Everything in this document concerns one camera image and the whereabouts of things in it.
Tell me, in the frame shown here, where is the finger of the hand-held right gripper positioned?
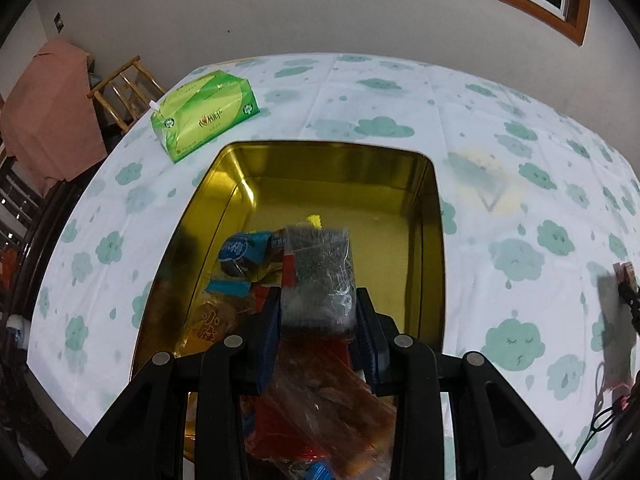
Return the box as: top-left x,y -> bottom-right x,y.
619,281 -> 640,328

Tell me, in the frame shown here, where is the brown red snack packet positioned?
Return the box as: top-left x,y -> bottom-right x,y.
614,260 -> 640,291

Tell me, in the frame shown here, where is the light blue plum packet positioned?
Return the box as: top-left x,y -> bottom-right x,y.
207,230 -> 288,296

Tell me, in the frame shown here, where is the yellow edged cake packet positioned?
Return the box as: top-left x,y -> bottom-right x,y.
250,214 -> 325,281

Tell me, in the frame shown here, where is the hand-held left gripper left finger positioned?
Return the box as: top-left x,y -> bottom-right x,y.
65,285 -> 283,480

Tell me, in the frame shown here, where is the orange yellow snack packet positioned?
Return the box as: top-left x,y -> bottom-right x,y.
177,287 -> 256,356

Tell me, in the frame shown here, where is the clear orange cracker packet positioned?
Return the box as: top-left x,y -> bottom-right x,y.
260,345 -> 401,480

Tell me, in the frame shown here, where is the gold and red tin box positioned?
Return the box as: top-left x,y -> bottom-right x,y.
129,140 -> 446,480

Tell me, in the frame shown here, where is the bamboo chair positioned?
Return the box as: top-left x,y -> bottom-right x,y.
87,56 -> 166,133

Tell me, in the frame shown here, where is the dark seaweed snack packet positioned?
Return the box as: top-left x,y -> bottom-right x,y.
280,226 -> 358,338

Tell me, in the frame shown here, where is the green tissue pack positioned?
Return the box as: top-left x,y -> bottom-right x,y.
151,70 -> 261,163

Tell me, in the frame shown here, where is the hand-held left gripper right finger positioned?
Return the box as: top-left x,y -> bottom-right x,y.
352,287 -> 583,480

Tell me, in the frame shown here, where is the pink cloth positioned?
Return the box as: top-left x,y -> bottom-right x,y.
0,40 -> 108,196

